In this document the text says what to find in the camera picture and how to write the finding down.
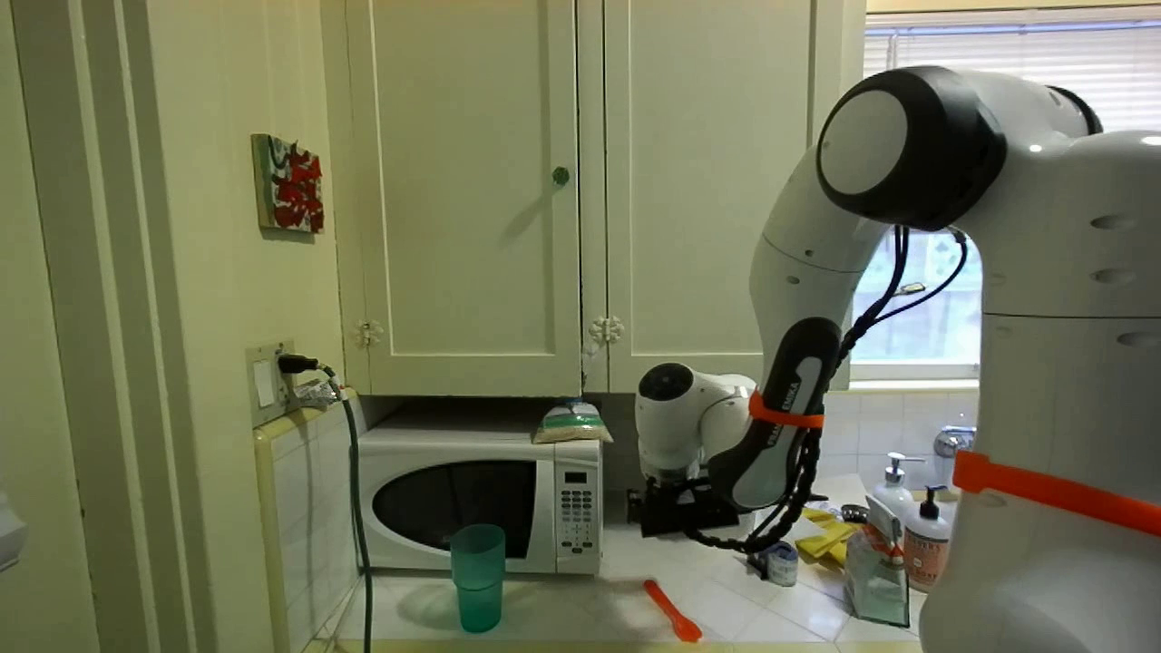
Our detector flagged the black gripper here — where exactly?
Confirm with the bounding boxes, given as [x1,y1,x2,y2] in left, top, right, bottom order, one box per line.
[634,494,743,539]

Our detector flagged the orange marker pen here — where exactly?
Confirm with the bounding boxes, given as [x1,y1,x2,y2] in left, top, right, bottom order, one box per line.
[639,575,706,645]

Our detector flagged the green yellow sponge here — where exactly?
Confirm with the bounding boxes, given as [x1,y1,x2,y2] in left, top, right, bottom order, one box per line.
[532,398,617,447]

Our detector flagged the yellow cloth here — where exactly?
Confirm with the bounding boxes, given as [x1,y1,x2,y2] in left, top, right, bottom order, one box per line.
[795,504,856,573]

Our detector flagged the coffee bag with orange label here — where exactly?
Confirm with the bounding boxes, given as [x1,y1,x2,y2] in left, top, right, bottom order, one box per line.
[847,494,919,630]

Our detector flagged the white pump soap bottle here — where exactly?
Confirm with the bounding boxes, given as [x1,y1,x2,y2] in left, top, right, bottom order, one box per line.
[871,448,919,517]

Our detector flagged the white microwave oven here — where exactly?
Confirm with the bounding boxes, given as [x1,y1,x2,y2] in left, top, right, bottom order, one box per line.
[357,402,605,575]

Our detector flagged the green plastic cup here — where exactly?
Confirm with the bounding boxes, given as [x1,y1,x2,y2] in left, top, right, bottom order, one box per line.
[448,517,511,633]

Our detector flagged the white spray bottle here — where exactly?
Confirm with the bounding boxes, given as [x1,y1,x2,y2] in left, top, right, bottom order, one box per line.
[902,485,956,593]

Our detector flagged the chrome faucet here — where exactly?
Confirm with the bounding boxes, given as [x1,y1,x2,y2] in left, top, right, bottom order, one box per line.
[928,419,979,494]

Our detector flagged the white plug adapter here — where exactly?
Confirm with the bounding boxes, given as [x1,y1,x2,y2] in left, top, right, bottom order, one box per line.
[287,371,347,415]

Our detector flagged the kitchen window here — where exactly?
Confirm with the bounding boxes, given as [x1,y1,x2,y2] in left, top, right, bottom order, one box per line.
[849,12,1161,384]

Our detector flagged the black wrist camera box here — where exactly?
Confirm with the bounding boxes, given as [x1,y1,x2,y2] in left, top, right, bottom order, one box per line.
[651,471,743,502]

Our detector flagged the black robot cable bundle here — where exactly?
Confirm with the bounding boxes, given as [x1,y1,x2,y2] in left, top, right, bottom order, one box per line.
[694,220,971,558]

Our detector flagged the orange strap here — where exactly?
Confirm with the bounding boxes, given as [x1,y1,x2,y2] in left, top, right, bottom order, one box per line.
[951,448,1161,539]
[743,389,826,435]

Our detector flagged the black plug and cord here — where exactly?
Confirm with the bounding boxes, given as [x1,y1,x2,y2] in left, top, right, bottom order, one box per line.
[275,353,376,653]

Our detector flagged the cream wall cabinet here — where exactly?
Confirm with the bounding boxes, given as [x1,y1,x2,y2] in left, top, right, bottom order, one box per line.
[319,0,866,398]

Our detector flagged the cream wall power outlet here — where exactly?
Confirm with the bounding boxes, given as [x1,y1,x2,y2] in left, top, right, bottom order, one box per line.
[246,342,295,427]

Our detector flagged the red floral wall picture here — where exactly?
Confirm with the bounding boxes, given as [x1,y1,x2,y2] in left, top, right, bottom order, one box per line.
[252,130,327,238]

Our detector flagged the cream door frame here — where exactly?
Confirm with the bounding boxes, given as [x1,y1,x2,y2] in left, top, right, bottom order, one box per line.
[12,0,222,653]

